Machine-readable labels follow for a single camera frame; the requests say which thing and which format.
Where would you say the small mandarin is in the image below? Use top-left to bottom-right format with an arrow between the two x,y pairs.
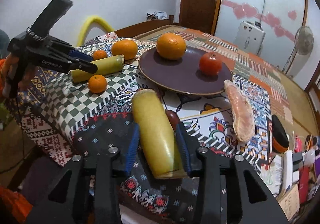
92,50 -> 107,61
88,75 -> 107,94

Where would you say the wooden bed footboard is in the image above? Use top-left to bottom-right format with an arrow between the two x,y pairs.
115,15 -> 174,38

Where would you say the dark purple round plate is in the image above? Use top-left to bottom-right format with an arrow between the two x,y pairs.
138,47 -> 233,96

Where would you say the patterned patchwork tablecloth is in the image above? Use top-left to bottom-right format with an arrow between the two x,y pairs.
15,26 -> 295,217

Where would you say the standing electric fan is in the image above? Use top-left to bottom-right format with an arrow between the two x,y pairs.
283,26 -> 313,78

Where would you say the dark red jujube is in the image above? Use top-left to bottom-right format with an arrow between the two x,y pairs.
165,110 -> 180,131

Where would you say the peeled pomelo segment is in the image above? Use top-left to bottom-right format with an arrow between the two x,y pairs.
224,80 -> 255,143

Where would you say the yellow foam tube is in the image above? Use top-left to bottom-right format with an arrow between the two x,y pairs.
76,15 -> 114,47

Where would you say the white power strip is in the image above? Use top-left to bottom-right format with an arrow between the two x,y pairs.
281,150 -> 293,193

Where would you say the large orange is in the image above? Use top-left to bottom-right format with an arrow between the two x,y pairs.
156,33 -> 187,60
111,39 -> 138,60

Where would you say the black orange glasses case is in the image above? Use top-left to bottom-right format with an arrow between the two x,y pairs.
272,115 -> 290,154

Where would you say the orange-gloved left hand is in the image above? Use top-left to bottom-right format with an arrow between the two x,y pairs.
1,53 -> 37,97

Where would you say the white appliance box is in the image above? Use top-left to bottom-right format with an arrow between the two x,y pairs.
234,21 -> 265,55

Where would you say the long yellow-green fruit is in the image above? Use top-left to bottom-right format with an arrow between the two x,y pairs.
132,89 -> 187,179

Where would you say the small mandarin front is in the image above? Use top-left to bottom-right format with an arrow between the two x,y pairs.
88,75 -> 107,94

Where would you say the red tomato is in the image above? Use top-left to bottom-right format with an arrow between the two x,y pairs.
199,52 -> 222,77

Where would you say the wooden bed headboard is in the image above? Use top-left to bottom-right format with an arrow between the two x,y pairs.
304,63 -> 319,128

